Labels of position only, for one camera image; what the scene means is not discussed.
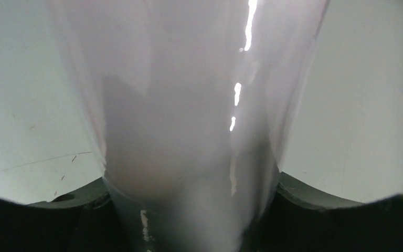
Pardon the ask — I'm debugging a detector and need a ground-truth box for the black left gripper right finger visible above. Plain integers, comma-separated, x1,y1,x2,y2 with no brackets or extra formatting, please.
257,173,403,251

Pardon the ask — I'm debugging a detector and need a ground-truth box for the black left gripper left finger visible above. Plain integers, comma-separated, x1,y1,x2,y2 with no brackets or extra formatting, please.
0,178,129,251

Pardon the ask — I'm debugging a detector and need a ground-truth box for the white shuttlecock tube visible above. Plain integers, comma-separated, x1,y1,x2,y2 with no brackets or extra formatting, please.
45,1,329,251

